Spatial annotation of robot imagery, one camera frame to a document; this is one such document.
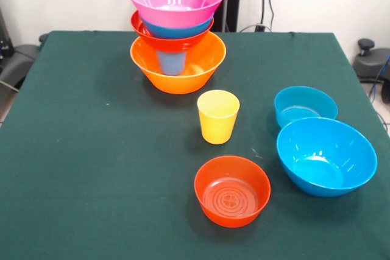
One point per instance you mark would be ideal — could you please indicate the large orange bowl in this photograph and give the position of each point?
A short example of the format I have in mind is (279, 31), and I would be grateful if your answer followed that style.
(195, 80)

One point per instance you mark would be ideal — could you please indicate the blue cup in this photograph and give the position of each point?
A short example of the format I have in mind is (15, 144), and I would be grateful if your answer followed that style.
(172, 63)

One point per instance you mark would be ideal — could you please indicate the wide red bowl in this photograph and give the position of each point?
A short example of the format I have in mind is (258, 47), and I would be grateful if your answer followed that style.
(170, 44)

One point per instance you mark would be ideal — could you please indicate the large blue bowl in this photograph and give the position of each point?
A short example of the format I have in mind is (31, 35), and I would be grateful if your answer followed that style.
(326, 156)
(176, 32)

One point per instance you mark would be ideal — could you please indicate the yellow cup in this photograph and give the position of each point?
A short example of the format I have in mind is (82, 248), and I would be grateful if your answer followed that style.
(218, 126)

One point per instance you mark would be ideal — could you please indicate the small red bowl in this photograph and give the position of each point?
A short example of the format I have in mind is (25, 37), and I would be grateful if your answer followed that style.
(231, 199)

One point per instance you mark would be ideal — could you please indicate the small teal blue bowl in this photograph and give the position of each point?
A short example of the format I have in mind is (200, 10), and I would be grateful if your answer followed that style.
(304, 104)

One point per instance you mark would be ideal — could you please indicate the dark green table cloth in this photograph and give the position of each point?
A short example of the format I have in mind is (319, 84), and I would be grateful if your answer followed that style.
(170, 238)

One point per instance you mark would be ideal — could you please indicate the black pedestal leg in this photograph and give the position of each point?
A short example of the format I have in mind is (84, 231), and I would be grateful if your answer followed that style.
(18, 59)
(370, 65)

